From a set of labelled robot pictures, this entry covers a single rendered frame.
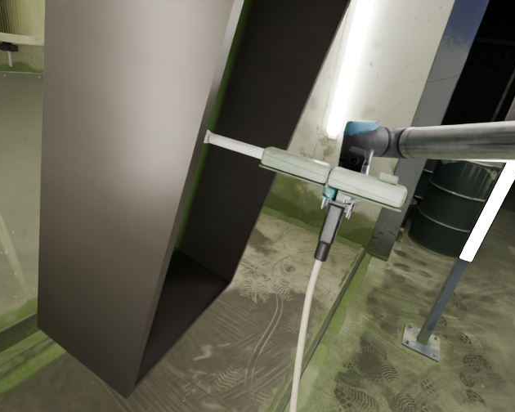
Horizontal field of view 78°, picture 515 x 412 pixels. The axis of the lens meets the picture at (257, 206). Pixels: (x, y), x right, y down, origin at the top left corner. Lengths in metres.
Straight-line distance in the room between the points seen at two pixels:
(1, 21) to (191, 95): 1.22
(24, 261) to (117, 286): 1.04
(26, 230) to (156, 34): 1.40
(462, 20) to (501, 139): 1.83
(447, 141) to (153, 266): 0.73
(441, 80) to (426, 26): 0.36
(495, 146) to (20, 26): 1.61
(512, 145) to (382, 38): 1.91
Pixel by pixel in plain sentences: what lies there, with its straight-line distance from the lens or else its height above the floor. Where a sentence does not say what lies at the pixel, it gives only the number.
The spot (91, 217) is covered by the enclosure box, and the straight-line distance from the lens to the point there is 0.76.
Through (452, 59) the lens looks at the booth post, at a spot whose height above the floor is 1.54.
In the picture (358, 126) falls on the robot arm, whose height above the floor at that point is 1.22.
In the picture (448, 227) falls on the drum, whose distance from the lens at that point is 3.24.
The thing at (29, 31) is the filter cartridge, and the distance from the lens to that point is 1.67.
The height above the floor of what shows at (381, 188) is 1.16.
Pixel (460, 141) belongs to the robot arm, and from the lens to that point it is 0.89.
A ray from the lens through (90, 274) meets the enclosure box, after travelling 0.86.
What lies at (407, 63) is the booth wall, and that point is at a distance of 2.59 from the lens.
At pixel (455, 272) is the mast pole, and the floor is 0.52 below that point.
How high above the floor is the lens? 1.34
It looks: 24 degrees down
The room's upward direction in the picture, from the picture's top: 10 degrees clockwise
